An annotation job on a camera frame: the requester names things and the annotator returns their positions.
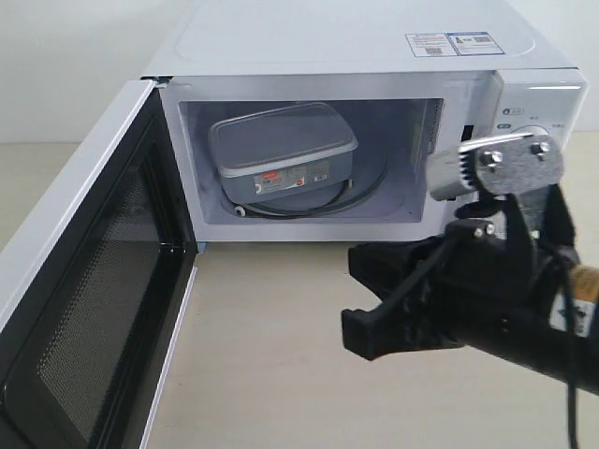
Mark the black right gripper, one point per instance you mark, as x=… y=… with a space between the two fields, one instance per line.
x=490 y=293

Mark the white plastic food container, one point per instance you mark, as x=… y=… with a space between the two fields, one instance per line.
x=282 y=152

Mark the white microwave door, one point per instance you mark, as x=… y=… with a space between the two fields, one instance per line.
x=94 y=286

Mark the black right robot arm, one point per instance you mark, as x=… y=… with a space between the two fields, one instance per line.
x=579 y=364

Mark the glass microwave turntable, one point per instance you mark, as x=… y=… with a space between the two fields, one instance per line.
x=337 y=201

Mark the white Midea microwave oven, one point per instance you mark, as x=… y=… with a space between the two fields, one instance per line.
x=411 y=78

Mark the upper white control knob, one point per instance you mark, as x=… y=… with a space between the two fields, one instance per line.
x=534 y=131

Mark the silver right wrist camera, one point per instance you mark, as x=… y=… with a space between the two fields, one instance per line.
x=498 y=166

